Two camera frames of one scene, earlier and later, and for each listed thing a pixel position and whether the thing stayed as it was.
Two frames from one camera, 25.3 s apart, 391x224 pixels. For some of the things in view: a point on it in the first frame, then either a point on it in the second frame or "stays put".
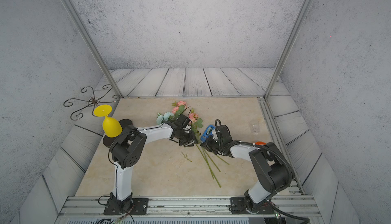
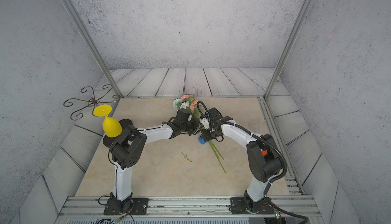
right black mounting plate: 238,206 stays put
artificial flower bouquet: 180,112 -> 188,102
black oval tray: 107,140 stays put
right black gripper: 206,144 -> 205,137
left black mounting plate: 138,206 stays put
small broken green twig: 186,157 stays put
